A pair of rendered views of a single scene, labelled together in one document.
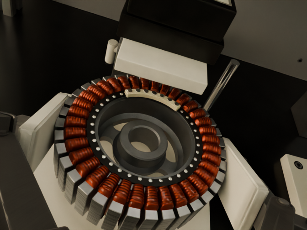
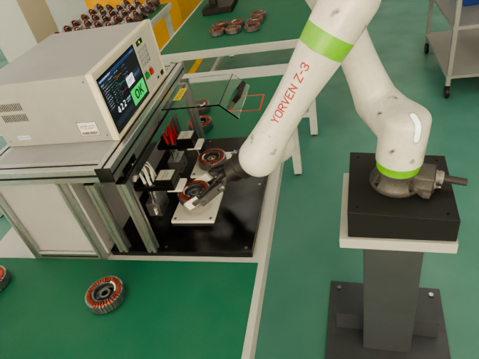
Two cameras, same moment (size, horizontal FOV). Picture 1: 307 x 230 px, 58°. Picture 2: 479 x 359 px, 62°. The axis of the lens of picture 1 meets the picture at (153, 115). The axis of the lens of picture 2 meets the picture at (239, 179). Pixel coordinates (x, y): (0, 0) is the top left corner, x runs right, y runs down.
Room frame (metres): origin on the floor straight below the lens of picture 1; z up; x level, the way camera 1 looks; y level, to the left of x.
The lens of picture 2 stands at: (-0.55, 0.86, 1.67)
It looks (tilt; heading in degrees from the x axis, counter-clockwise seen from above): 37 degrees down; 299
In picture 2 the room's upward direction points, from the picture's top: 13 degrees counter-clockwise
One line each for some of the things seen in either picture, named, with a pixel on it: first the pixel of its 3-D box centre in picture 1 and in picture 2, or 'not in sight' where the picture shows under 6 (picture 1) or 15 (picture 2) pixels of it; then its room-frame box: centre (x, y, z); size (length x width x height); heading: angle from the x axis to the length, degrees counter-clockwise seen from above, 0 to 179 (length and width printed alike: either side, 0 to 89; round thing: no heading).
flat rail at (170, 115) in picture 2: not in sight; (160, 128); (0.24, -0.10, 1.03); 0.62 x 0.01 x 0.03; 101
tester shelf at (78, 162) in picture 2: not in sight; (95, 115); (0.45, -0.06, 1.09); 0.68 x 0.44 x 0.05; 101
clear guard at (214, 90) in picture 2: not in sight; (199, 97); (0.18, -0.30, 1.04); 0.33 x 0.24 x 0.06; 11
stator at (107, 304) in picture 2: not in sight; (105, 294); (0.24, 0.39, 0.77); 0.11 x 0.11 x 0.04
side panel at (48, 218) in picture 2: not in sight; (50, 221); (0.47, 0.28, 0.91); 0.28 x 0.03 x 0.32; 11
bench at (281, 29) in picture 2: not in sight; (259, 48); (0.79, -2.41, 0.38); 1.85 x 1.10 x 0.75; 101
